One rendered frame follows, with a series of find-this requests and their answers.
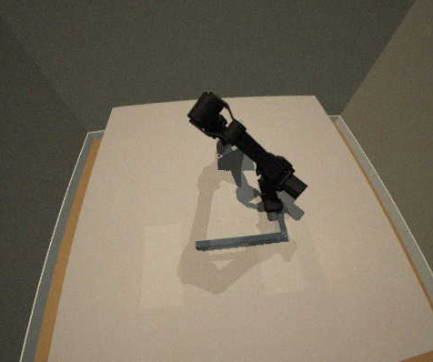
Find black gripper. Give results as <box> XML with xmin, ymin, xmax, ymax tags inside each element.
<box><xmin>258</xmin><ymin>176</ymin><xmax>284</xmax><ymax>213</ymax></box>

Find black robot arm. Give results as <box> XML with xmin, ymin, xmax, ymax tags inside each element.
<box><xmin>187</xmin><ymin>92</ymin><xmax>308</xmax><ymax>199</ymax></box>

